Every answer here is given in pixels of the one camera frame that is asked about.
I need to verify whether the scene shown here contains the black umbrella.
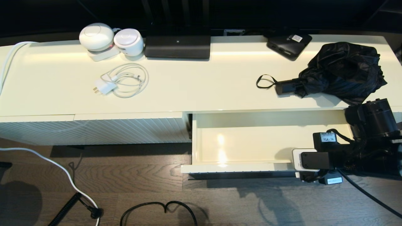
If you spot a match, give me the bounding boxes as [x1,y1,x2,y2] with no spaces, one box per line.
[256,42,387,105]

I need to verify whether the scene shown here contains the white cabinet drawer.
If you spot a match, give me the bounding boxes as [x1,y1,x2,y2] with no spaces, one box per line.
[181,109,355,174]

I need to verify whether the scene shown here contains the white ribbed tv cabinet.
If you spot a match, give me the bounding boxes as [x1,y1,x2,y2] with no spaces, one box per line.
[0,34,402,146]

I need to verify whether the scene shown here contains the black set-top box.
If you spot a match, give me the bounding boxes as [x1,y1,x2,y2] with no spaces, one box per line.
[266,33,312,61]

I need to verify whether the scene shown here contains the black rectangular speaker bar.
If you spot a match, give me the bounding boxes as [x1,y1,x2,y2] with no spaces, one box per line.
[144,35,211,59]

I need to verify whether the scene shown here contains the small white round device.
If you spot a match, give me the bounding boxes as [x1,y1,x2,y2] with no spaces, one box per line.
[114,28,145,57]

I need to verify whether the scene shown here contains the white charger plug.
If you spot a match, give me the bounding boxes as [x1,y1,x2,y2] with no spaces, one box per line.
[93,78,117,95]

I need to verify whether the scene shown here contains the white flat box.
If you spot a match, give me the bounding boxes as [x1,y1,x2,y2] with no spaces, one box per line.
[88,47,120,62]

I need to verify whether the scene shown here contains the large white round device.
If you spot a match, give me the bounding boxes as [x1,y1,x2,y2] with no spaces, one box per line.
[79,23,115,52]

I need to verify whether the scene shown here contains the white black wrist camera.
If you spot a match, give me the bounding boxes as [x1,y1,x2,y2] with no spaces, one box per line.
[292,148,330,181]

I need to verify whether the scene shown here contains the black looped cable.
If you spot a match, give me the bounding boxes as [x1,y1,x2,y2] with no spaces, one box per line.
[120,201,198,226]

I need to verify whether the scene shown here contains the white coiled charger cable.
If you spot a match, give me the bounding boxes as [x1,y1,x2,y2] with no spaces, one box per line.
[100,63,149,98]

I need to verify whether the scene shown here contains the white power cable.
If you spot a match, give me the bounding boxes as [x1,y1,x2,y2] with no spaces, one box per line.
[0,147,101,226]

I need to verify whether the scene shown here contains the black coiled cable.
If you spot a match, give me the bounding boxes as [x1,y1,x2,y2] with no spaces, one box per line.
[47,192,104,226]

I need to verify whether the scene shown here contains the thick white cable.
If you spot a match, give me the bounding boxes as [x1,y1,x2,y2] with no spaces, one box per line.
[0,41,38,94]

